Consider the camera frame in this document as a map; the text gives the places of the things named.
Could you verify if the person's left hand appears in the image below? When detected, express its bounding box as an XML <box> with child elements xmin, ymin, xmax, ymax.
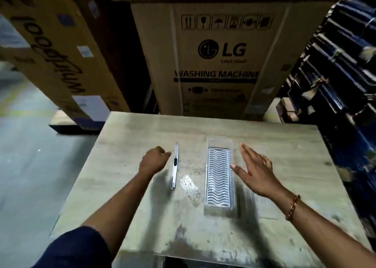
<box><xmin>138</xmin><ymin>146</ymin><xmax>172</xmax><ymax>176</ymax></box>

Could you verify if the person's right hand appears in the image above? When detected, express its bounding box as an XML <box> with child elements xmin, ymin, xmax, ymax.
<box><xmin>230</xmin><ymin>143</ymin><xmax>283</xmax><ymax>201</ymax></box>

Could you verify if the silver utility knife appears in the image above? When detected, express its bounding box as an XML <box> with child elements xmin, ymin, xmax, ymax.
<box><xmin>170</xmin><ymin>141</ymin><xmax>180</xmax><ymax>191</ymax></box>

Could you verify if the clear plastic lid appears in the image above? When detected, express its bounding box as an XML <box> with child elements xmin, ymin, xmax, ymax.
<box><xmin>204</xmin><ymin>137</ymin><xmax>238</xmax><ymax>217</ymax></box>

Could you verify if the person's right forearm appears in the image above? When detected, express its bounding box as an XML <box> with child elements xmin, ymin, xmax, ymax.
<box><xmin>269</xmin><ymin>188</ymin><xmax>376</xmax><ymax>268</ymax></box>

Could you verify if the person's left forearm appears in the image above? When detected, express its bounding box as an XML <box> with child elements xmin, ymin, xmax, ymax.
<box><xmin>81</xmin><ymin>168</ymin><xmax>161</xmax><ymax>258</ymax></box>

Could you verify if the dark wooden pallet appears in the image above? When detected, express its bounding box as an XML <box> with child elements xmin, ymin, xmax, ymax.
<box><xmin>48</xmin><ymin>109</ymin><xmax>111</xmax><ymax>135</ymax></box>

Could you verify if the large printed cardboard carton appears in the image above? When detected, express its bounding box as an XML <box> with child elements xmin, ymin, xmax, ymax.
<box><xmin>130</xmin><ymin>1</ymin><xmax>334</xmax><ymax>122</ymax></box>

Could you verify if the dark blue sleeve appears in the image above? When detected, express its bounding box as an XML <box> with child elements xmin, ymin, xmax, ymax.
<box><xmin>31</xmin><ymin>226</ymin><xmax>114</xmax><ymax>268</ymax></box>

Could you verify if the dark shadowed cardboard carton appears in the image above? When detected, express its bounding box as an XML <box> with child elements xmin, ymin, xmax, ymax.
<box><xmin>67</xmin><ymin>0</ymin><xmax>155</xmax><ymax>114</ymax></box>

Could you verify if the stack of blue flat packs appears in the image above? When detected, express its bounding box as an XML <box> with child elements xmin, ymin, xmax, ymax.
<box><xmin>276</xmin><ymin>0</ymin><xmax>376</xmax><ymax>241</ymax></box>

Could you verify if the tilted brown cardboard carton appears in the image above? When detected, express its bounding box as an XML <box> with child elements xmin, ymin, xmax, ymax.
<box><xmin>0</xmin><ymin>0</ymin><xmax>132</xmax><ymax>131</ymax></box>

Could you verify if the gold bracelet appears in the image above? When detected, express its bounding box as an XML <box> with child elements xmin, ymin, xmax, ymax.
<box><xmin>284</xmin><ymin>194</ymin><xmax>301</xmax><ymax>222</ymax></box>

